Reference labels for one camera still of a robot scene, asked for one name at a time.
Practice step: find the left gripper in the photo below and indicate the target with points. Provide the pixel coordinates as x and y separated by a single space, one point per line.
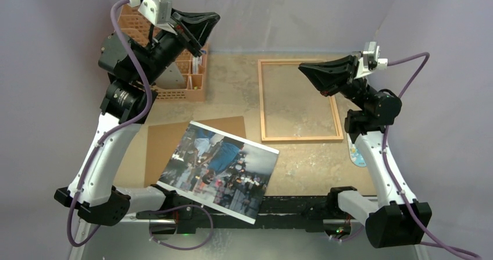
193 29

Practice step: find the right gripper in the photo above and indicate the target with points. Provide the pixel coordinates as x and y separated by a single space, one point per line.
352 90

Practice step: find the wooden picture frame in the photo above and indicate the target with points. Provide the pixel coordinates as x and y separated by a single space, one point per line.
339 134

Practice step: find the printed photo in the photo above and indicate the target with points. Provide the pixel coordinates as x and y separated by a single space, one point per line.
219 170

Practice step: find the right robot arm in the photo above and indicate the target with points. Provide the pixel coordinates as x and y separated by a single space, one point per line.
368 127

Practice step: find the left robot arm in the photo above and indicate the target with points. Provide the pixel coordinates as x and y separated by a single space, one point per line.
127 102

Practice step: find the orange file organizer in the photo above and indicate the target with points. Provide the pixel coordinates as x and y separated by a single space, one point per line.
137 27

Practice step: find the grey folder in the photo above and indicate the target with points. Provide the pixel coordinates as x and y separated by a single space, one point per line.
171 78

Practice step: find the blue white oval object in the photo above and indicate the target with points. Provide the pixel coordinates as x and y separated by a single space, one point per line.
354 154

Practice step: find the brown backing board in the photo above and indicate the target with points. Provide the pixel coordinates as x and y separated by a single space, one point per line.
164 138

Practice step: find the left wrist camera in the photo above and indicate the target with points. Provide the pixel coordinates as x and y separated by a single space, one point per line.
157 12

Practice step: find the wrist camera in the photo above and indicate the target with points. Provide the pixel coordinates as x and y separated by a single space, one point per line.
370 60
157 12

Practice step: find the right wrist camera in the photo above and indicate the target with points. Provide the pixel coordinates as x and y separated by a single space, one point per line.
370 60

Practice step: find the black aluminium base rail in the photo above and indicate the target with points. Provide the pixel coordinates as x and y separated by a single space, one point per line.
389 225

